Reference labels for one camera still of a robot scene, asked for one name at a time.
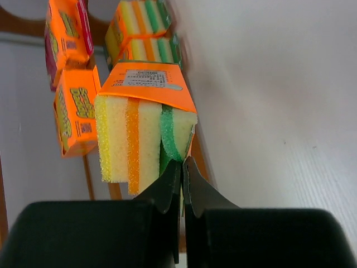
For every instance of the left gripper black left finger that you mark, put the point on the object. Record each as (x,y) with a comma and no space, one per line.
(141,232)

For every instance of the orange green box yellow sponge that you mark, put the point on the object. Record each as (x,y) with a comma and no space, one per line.
(135,20)

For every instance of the pink scrubber sponge box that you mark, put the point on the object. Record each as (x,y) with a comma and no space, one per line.
(68,42)

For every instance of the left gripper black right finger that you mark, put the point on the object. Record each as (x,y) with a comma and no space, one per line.
(222,234)

